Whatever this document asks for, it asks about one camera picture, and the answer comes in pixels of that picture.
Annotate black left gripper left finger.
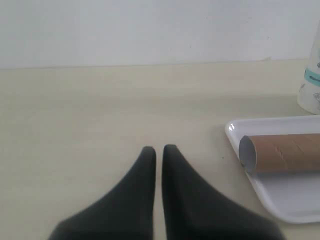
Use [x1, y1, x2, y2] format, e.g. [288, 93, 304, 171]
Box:
[49, 146, 156, 240]

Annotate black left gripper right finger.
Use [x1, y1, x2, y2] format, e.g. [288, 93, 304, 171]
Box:
[161, 144, 285, 240]

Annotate brown cardboard tube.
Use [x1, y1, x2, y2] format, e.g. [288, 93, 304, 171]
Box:
[238, 133, 320, 174]

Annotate white rectangular tray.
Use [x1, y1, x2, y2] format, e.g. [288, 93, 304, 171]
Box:
[224, 115, 320, 224]

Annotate printed white paper towel roll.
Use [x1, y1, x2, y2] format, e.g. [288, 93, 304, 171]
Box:
[297, 29, 320, 115]

